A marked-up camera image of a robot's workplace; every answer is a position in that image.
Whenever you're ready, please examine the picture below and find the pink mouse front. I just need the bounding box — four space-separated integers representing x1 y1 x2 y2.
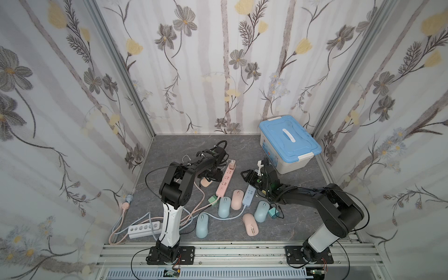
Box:
242 213 259 236

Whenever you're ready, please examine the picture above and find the white power strip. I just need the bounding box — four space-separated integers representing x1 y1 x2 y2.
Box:
127 221 162 239

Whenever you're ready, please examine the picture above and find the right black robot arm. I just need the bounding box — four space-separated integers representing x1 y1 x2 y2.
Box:
241 158 365 264

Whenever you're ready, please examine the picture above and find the pink power strip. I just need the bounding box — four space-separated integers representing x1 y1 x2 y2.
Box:
215 165 236 198

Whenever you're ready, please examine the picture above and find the blue mouse right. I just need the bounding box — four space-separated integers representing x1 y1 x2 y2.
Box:
254 201 270 223

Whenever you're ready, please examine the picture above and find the blue power strip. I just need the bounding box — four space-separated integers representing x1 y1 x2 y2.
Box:
242 185 256 207

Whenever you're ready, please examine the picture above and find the blue lid storage box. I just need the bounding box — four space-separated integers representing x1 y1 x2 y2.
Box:
259 115 322 175

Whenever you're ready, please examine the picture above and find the blue mouse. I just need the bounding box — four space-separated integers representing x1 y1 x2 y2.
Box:
196 213 209 239
254 201 270 223
218 197 231 219

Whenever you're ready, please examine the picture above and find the pink power strip cable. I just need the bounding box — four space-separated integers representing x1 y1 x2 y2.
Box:
108 180 219 245

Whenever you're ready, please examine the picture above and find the light green loose charger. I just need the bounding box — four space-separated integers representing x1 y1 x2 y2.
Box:
208 195 219 207

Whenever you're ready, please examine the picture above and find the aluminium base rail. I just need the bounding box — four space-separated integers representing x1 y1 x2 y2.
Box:
93 240 391 280

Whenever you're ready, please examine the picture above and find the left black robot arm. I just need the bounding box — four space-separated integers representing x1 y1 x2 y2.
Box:
146 140 228 265

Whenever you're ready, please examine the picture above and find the blue mouse middle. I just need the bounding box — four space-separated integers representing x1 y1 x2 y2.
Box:
218 197 231 219

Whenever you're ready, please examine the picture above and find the pink mouse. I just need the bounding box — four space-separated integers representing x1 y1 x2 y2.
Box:
242 213 259 236
231 190 245 211
200 177 212 187

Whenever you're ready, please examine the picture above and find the pink charger on pink strip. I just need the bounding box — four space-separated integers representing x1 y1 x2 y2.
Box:
229 160 236 169

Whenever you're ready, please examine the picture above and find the blue mouse front left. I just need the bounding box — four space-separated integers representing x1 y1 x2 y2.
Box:
196 213 209 239

